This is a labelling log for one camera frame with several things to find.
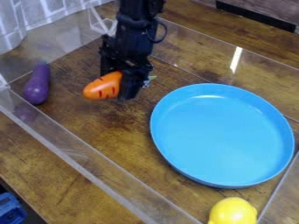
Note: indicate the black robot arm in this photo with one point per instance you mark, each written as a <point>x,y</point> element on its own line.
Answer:
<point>136,18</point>

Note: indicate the yellow toy object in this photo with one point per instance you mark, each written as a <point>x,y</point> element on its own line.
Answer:
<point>232,211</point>

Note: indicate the orange toy carrot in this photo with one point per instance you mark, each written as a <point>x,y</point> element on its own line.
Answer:
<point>104,87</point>

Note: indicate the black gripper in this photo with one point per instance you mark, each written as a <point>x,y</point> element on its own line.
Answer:
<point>125,54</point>

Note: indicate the purple toy eggplant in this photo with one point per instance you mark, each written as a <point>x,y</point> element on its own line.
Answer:
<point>36,88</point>

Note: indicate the clear acrylic enclosure wall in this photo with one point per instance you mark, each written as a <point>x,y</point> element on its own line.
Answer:
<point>80,158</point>

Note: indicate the blue round plate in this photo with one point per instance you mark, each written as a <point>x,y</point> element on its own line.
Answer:
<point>221,135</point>

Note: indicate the blue object at corner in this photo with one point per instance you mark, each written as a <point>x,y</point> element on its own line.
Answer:
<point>12,213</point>

